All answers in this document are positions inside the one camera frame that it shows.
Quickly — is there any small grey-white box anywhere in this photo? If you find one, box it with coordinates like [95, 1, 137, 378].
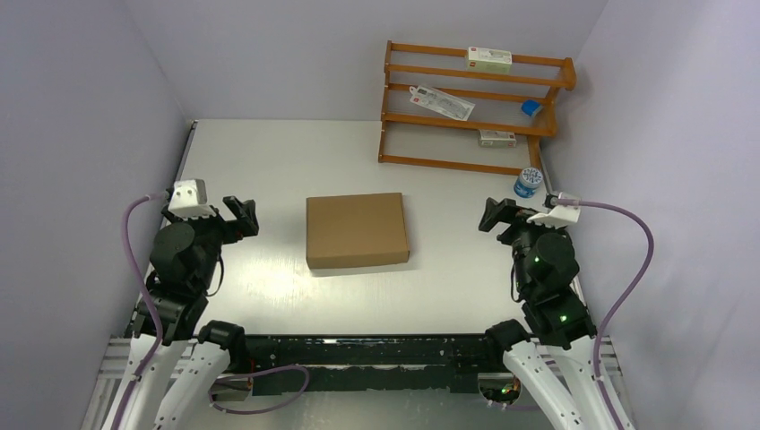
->
[479, 130, 517, 148]

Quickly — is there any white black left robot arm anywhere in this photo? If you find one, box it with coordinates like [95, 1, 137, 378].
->
[102, 190, 259, 429]

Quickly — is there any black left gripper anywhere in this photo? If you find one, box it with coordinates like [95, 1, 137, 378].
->
[163, 194, 257, 289]

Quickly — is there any blue white round jar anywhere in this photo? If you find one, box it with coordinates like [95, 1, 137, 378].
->
[514, 167, 543, 198]

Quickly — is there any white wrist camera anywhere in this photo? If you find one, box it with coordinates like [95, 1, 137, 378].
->
[167, 179, 217, 220]
[527, 192, 581, 228]

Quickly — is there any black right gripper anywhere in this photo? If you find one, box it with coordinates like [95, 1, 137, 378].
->
[479, 196, 562, 294]

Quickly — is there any orange wooden shelf rack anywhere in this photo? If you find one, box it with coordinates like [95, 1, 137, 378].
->
[377, 41, 577, 175]

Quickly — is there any small blue block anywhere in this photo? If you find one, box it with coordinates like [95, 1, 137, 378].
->
[521, 99, 543, 118]

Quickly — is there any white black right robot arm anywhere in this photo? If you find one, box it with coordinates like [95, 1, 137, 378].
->
[479, 198, 635, 429]

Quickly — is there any flat white packet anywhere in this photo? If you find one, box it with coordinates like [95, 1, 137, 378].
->
[409, 85, 475, 121]

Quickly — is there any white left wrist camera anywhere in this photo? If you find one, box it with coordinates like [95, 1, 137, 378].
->
[167, 179, 217, 220]

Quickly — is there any green white box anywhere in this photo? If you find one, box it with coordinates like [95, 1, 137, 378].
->
[465, 47, 513, 75]

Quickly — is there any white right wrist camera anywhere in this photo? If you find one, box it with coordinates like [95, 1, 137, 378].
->
[527, 192, 581, 228]

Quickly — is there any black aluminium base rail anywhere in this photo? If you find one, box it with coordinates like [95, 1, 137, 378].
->
[210, 329, 507, 396]

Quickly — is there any brown cardboard box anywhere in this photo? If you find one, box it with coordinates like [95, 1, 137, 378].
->
[306, 193, 410, 270]

